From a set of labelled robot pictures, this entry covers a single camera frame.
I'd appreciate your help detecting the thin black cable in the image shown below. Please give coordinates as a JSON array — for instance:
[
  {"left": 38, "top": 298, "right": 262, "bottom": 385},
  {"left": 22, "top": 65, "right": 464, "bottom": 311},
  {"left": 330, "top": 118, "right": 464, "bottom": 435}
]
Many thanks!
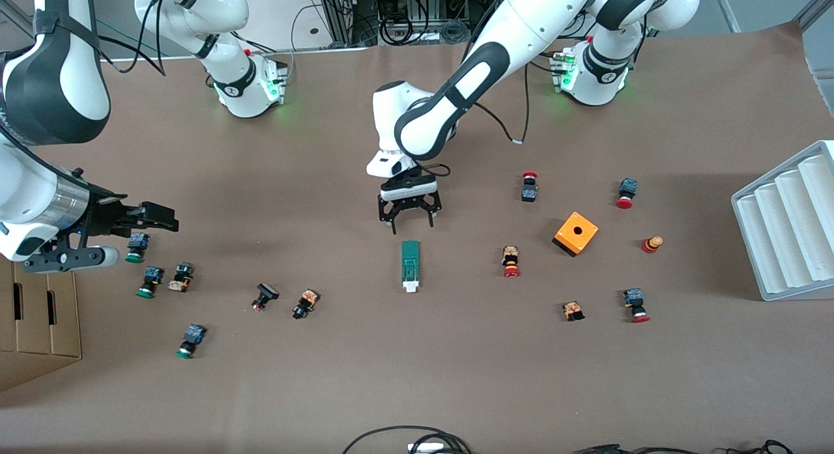
[{"left": 619, "top": 440, "right": 794, "bottom": 454}]

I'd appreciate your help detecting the black square-head button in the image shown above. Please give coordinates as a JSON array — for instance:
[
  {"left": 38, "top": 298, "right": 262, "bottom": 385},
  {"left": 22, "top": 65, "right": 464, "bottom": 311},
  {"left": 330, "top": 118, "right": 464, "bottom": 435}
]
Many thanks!
[{"left": 252, "top": 283, "right": 280, "bottom": 312}]

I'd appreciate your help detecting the grey ribbed tray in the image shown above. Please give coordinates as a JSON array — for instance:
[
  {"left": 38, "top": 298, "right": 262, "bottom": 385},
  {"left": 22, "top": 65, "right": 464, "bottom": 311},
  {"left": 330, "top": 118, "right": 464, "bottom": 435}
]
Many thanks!
[{"left": 731, "top": 140, "right": 834, "bottom": 302}]

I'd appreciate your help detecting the grey aluminium frame bar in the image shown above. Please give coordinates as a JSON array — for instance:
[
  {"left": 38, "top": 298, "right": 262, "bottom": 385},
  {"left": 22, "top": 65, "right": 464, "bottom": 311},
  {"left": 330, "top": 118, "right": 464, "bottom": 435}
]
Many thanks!
[
  {"left": 0, "top": 0, "right": 35, "bottom": 38},
  {"left": 794, "top": 0, "right": 834, "bottom": 33}
]

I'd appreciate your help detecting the brown cardboard box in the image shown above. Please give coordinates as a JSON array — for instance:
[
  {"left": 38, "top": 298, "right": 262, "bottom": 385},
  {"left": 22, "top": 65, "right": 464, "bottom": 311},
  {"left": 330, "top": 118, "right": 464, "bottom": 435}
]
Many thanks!
[{"left": 0, "top": 259, "right": 83, "bottom": 393}]

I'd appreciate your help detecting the black looped cable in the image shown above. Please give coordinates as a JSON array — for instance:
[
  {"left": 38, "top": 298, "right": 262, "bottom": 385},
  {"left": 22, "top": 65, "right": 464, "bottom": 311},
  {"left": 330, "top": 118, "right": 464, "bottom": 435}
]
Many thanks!
[{"left": 341, "top": 425, "right": 474, "bottom": 454}]

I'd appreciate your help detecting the green button with blue block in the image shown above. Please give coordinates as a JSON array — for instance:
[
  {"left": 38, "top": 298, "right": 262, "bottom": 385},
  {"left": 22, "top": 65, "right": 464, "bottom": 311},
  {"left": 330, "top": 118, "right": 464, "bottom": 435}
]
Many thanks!
[
  {"left": 136, "top": 266, "right": 165, "bottom": 299},
  {"left": 125, "top": 233, "right": 151, "bottom": 264},
  {"left": 175, "top": 324, "right": 208, "bottom": 360}
]

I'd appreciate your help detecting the black equipment rack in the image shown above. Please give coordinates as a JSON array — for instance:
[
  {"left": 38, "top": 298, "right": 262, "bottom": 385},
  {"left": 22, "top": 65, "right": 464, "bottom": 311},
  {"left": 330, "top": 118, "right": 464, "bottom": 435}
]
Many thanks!
[{"left": 317, "top": 0, "right": 515, "bottom": 48}]

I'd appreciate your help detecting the orange button enclosure box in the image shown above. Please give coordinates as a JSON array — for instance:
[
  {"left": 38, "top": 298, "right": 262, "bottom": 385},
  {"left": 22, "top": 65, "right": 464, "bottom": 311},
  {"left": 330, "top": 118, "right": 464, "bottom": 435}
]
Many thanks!
[{"left": 552, "top": 211, "right": 599, "bottom": 258}]

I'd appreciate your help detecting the black button with orange block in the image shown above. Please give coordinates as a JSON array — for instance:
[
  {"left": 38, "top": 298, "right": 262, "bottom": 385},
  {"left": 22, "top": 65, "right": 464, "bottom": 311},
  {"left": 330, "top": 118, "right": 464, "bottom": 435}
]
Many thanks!
[
  {"left": 167, "top": 262, "right": 195, "bottom": 293},
  {"left": 292, "top": 289, "right": 320, "bottom": 320}
]

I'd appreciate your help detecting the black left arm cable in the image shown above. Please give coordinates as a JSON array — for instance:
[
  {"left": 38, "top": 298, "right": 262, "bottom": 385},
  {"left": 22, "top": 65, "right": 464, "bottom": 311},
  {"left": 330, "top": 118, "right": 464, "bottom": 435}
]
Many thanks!
[{"left": 472, "top": 63, "right": 532, "bottom": 145}]

